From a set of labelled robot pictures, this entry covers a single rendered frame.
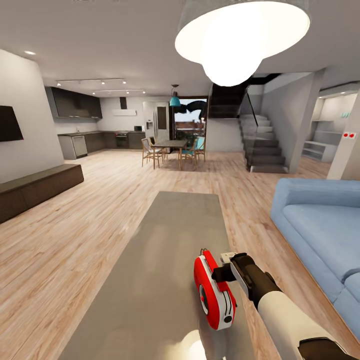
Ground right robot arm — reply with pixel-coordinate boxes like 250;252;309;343
211;252;359;360

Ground radio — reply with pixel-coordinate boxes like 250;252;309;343
194;249;238;331

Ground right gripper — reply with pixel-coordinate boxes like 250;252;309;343
211;264;235;283

